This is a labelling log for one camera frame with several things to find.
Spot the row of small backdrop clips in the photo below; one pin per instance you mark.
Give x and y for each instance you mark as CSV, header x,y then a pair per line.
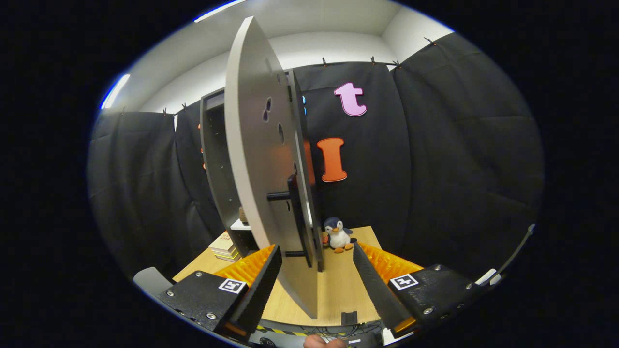
x,y
373,60

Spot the ceiling light panel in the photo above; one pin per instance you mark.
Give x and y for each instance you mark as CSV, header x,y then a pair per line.
x,y
114,92
217,9

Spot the stack of books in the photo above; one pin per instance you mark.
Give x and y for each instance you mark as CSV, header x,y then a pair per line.
x,y
223,244

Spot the yellow black striped tape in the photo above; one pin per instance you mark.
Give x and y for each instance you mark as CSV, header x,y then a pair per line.
x,y
280,331

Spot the small black block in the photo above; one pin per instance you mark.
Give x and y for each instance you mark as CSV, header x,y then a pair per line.
x,y
349,318

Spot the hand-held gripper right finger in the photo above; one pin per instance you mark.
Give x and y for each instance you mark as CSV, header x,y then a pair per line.
x,y
377,290

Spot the white cabinet shelf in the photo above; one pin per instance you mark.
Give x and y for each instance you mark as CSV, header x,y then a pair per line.
x,y
240,225

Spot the white flat object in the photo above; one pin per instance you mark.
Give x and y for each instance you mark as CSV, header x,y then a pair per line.
x,y
485,276

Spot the penguin plush toy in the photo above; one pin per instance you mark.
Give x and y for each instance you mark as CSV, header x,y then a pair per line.
x,y
338,234

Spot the brown fuzzy shoe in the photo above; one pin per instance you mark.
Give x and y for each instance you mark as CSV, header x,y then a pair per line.
x,y
243,216

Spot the dark grey shoe cabinet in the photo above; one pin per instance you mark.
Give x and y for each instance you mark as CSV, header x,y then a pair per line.
x,y
215,159

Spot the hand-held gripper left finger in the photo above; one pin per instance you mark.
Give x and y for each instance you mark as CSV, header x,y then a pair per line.
x,y
258,295

